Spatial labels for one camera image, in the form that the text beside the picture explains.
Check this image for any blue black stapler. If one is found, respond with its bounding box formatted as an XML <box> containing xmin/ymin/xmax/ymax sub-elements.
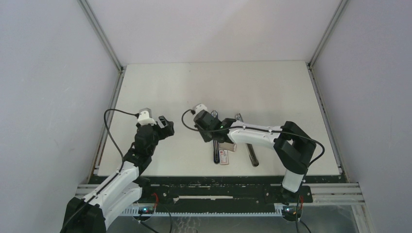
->
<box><xmin>211</xmin><ymin>110</ymin><xmax>220</xmax><ymax>164</ymax></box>

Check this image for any staple box tray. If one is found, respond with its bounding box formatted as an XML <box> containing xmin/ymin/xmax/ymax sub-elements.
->
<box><xmin>219</xmin><ymin>143</ymin><xmax>237</xmax><ymax>152</ymax></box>

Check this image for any silver white stapler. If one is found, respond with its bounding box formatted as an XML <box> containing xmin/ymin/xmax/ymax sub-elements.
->
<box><xmin>235</xmin><ymin>113</ymin><xmax>259</xmax><ymax>167</ymax></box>

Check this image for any red white staple box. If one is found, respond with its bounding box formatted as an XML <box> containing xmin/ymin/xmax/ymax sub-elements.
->
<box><xmin>219</xmin><ymin>150</ymin><xmax>229</xmax><ymax>165</ymax></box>

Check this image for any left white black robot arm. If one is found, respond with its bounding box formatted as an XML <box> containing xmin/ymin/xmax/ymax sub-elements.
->
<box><xmin>60</xmin><ymin>114</ymin><xmax>174</xmax><ymax>233</ymax></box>

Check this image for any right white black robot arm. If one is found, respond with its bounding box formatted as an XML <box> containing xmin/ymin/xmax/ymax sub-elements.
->
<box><xmin>190</xmin><ymin>109</ymin><xmax>325</xmax><ymax>202</ymax></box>

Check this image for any left green circuit board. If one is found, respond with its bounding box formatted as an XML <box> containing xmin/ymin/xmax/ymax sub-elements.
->
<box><xmin>138</xmin><ymin>206</ymin><xmax>155</xmax><ymax>215</ymax></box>

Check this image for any green circuit board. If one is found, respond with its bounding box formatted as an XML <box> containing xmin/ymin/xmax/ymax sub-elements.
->
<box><xmin>138</xmin><ymin>206</ymin><xmax>155</xmax><ymax>215</ymax></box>
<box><xmin>282</xmin><ymin>207</ymin><xmax>302</xmax><ymax>216</ymax></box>

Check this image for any right green circuit board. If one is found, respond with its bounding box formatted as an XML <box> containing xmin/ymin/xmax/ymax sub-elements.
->
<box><xmin>282</xmin><ymin>207</ymin><xmax>302</xmax><ymax>216</ymax></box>

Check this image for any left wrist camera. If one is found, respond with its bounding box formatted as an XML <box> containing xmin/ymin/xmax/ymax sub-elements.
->
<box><xmin>137</xmin><ymin>108</ymin><xmax>157</xmax><ymax>126</ymax></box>

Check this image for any left aluminium frame post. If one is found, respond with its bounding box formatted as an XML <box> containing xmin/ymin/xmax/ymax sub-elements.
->
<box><xmin>77</xmin><ymin>0</ymin><xmax>123</xmax><ymax>175</ymax></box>

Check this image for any aluminium frame post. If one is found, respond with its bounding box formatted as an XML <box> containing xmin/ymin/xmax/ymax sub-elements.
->
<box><xmin>77</xmin><ymin>0</ymin><xmax>123</xmax><ymax>175</ymax></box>
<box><xmin>307</xmin><ymin>0</ymin><xmax>350</xmax><ymax>177</ymax></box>

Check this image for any white slotted cable duct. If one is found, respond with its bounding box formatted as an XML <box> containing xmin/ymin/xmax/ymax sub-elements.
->
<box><xmin>119</xmin><ymin>205</ymin><xmax>284</xmax><ymax>217</ymax></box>

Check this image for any right aluminium frame post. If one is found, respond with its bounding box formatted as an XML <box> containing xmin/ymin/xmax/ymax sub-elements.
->
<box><xmin>307</xmin><ymin>0</ymin><xmax>350</xmax><ymax>177</ymax></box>

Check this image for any aluminium front rail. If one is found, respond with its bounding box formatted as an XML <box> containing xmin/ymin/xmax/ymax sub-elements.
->
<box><xmin>75</xmin><ymin>183</ymin><xmax>366</xmax><ymax>206</ymax></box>

